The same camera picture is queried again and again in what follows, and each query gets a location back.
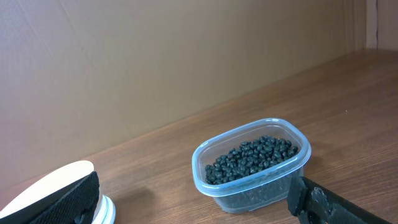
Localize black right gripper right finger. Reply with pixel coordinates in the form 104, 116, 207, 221
287, 177, 389, 224

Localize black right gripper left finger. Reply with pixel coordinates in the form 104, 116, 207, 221
1, 171, 100, 224

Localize white digital kitchen scale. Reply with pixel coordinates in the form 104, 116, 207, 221
91, 195, 116, 224

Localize cream white bowl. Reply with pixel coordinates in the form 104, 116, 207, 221
1, 161, 94, 218

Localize clear plastic bean container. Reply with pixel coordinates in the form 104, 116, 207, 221
192, 118, 312, 213

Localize black beans in container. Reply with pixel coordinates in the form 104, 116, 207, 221
205, 136, 299, 185

